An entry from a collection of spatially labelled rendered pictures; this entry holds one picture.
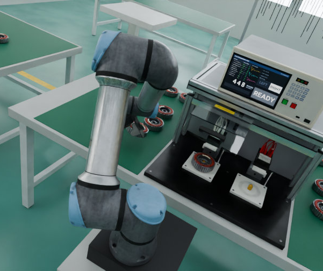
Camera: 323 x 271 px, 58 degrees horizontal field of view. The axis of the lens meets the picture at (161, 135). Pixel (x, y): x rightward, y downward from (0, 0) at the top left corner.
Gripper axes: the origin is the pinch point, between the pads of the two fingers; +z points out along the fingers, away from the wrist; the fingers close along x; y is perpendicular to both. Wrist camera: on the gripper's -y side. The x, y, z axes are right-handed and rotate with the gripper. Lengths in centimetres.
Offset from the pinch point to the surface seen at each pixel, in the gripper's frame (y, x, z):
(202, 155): -19.1, 26.5, 11.6
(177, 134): -16.3, 8.4, 9.2
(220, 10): -400, -455, 256
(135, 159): 9.6, 13.6, 2.7
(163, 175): 3.8, 28.8, 3.9
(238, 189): -22, 48, 17
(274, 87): -54, 35, -16
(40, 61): 24, -100, -4
